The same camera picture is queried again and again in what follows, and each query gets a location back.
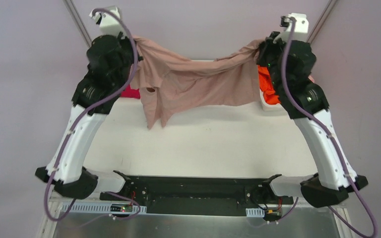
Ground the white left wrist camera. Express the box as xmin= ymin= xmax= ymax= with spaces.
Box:
xmin=89 ymin=12 xmax=125 ymax=37

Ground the folded red t-shirt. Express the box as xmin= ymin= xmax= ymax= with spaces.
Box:
xmin=120 ymin=85 xmax=141 ymax=99

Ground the right corner aluminium post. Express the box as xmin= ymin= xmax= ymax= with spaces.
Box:
xmin=307 ymin=0 xmax=340 ymax=44

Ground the white plastic laundry basket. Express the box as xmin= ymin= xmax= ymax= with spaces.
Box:
xmin=260 ymin=90 xmax=287 ymax=114

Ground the corner aluminium post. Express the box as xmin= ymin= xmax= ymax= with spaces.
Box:
xmin=62 ymin=0 xmax=92 ymax=48
xmin=307 ymin=0 xmax=340 ymax=44

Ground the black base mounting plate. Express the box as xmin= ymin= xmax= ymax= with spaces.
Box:
xmin=118 ymin=175 xmax=294 ymax=217

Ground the light pink t-shirt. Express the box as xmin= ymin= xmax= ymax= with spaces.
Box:
xmin=309 ymin=75 xmax=315 ymax=83

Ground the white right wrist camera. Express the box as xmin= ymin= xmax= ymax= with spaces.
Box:
xmin=273 ymin=13 xmax=309 ymax=43

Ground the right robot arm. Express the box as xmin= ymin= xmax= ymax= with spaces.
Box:
xmin=257 ymin=31 xmax=368 ymax=208

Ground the left corner aluminium post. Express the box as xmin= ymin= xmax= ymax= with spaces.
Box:
xmin=62 ymin=0 xmax=92 ymax=48

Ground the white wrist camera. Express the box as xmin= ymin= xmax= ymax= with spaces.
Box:
xmin=89 ymin=12 xmax=125 ymax=37
xmin=273 ymin=13 xmax=309 ymax=43

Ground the aluminium frame rail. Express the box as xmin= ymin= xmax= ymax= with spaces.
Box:
xmin=37 ymin=196 xmax=355 ymax=238

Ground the beige pink printed t-shirt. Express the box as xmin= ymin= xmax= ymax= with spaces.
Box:
xmin=131 ymin=37 xmax=263 ymax=129

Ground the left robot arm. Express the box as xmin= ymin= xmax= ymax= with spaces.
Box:
xmin=35 ymin=34 xmax=141 ymax=201

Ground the orange t-shirt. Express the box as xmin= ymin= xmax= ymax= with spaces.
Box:
xmin=257 ymin=65 xmax=280 ymax=105

